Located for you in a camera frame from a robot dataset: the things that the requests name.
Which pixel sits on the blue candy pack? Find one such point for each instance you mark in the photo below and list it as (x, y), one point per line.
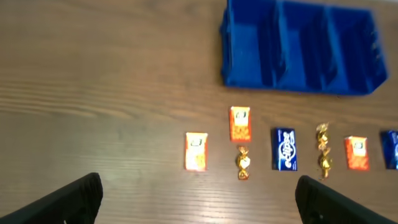
(390, 149)
(284, 149)

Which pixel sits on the orange candy box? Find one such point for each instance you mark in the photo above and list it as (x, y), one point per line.
(196, 152)
(240, 124)
(357, 153)

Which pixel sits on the blue tray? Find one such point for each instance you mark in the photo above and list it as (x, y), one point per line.
(245, 46)

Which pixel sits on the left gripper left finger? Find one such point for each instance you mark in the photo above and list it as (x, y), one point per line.
(71, 202)

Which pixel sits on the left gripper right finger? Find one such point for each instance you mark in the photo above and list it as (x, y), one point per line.
(326, 205)

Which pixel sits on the gold candy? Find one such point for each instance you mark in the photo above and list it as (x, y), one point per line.
(325, 163)
(322, 137)
(243, 162)

